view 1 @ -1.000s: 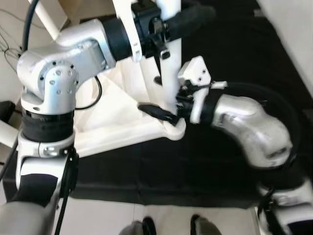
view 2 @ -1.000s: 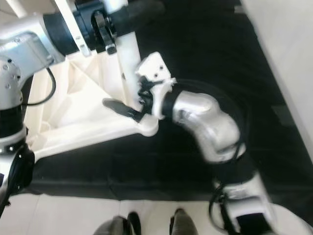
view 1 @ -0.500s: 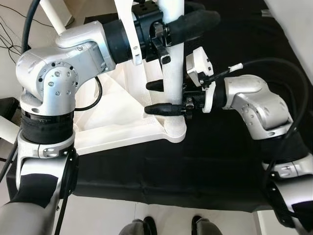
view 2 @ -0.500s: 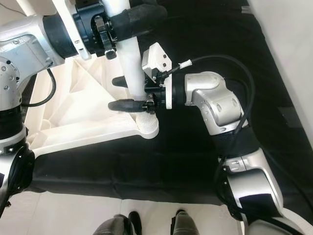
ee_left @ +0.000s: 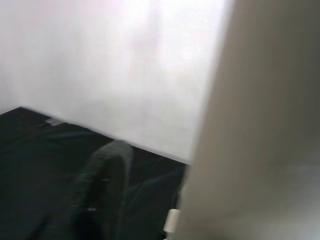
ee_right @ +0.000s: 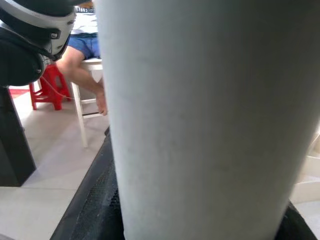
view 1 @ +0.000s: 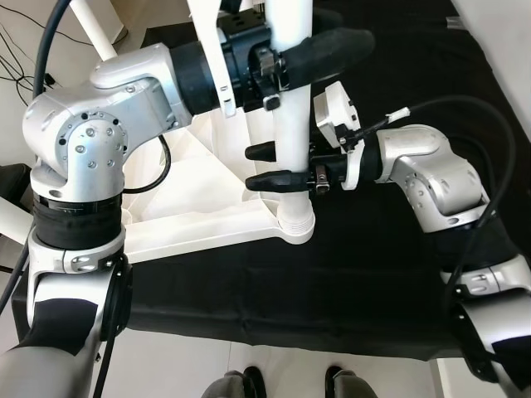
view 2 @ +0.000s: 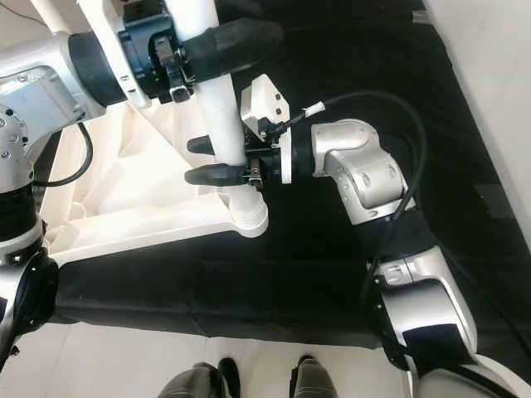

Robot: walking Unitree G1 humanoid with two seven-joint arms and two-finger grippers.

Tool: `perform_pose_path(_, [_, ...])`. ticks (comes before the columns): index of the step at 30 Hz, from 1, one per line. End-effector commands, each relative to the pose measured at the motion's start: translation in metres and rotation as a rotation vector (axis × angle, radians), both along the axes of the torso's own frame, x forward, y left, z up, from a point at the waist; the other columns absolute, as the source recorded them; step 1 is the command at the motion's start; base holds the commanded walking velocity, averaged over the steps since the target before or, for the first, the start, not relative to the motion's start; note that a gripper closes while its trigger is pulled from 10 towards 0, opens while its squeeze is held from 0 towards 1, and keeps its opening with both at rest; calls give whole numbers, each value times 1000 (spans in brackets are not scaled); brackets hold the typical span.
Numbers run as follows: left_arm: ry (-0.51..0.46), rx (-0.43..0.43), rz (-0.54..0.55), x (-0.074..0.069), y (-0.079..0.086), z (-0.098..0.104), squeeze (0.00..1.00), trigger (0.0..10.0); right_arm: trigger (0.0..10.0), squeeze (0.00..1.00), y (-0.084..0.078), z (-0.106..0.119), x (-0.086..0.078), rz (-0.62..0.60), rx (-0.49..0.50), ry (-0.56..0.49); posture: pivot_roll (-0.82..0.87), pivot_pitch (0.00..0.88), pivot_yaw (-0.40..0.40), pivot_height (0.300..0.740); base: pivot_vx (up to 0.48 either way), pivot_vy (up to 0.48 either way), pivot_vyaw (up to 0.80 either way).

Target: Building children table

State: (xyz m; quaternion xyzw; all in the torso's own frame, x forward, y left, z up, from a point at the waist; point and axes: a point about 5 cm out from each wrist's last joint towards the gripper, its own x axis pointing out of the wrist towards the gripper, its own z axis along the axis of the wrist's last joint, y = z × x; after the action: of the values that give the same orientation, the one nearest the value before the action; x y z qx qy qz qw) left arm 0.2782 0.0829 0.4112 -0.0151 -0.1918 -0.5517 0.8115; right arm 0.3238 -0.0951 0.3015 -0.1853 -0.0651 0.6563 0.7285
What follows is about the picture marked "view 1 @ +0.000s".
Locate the grey tape patch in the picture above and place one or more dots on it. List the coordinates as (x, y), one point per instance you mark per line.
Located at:
(456, 18)

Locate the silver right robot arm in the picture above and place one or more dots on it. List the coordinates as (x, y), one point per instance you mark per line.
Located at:
(431, 178)

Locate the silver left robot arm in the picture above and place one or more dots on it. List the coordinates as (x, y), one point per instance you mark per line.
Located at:
(83, 141)

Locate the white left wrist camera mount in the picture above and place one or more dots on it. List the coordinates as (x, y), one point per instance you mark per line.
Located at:
(211, 50)

